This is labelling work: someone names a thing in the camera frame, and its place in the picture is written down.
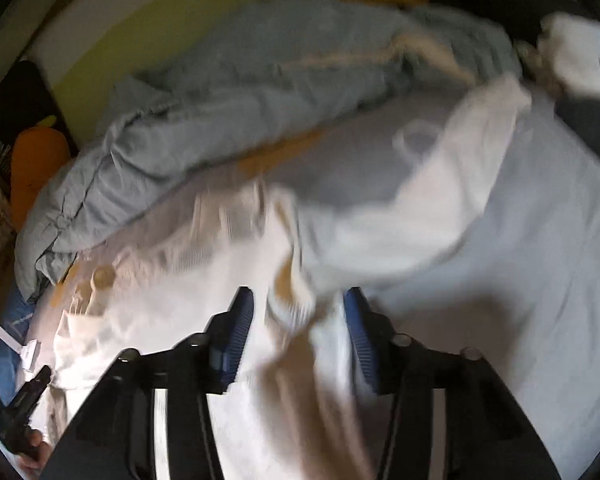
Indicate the black printed panel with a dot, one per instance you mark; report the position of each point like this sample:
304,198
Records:
20,95

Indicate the black cloth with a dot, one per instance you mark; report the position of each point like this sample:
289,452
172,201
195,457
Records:
490,0

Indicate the dark grey cloth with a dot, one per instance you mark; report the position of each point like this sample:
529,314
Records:
592,125

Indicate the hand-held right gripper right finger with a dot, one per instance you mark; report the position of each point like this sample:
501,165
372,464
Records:
362,347

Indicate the white cloth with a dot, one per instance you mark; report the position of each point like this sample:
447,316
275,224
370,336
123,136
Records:
572,55

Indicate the person's left hand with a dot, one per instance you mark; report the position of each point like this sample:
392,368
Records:
37,452

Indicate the white ribbed garment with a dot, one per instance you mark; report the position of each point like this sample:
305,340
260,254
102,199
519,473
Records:
180,285

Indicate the blue cloth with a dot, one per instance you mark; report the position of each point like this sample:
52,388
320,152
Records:
7,360

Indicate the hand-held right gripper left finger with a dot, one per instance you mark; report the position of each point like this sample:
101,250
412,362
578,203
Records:
235,337

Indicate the orange carrot plush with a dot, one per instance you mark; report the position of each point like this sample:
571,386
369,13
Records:
35,160

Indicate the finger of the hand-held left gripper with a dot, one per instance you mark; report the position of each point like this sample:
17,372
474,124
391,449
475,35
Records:
25,400

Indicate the grey-blue duvet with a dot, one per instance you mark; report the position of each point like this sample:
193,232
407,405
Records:
255,75

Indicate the yellow-green headboard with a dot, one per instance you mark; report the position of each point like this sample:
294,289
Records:
180,25

